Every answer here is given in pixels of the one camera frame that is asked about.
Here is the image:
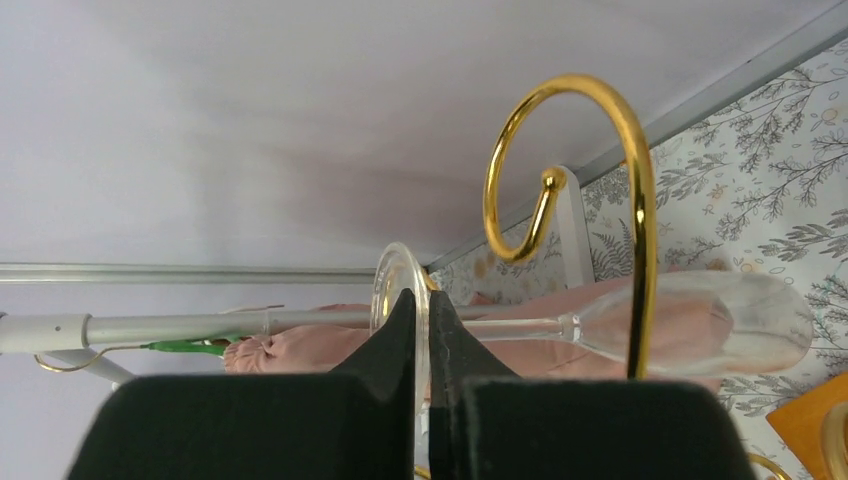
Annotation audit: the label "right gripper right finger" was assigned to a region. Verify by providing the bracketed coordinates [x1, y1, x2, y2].
[429, 292, 755, 479]

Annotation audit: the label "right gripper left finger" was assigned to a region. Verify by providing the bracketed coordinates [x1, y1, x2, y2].
[69, 291, 416, 479]

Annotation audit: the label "clear wine glass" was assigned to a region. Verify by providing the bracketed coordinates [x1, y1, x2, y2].
[369, 241, 815, 439]

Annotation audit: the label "wooden rack base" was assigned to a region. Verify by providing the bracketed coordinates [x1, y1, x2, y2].
[766, 372, 847, 479]

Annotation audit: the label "pink shorts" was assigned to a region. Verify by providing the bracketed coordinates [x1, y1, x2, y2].
[223, 277, 731, 379]

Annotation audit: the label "green clothes hanger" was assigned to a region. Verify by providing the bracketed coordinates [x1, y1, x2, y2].
[34, 336, 242, 373]

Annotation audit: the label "floral tablecloth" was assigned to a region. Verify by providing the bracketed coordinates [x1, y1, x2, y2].
[652, 41, 847, 479]

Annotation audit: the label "gold wire glass rack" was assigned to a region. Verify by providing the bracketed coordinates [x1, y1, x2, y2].
[413, 72, 793, 480]

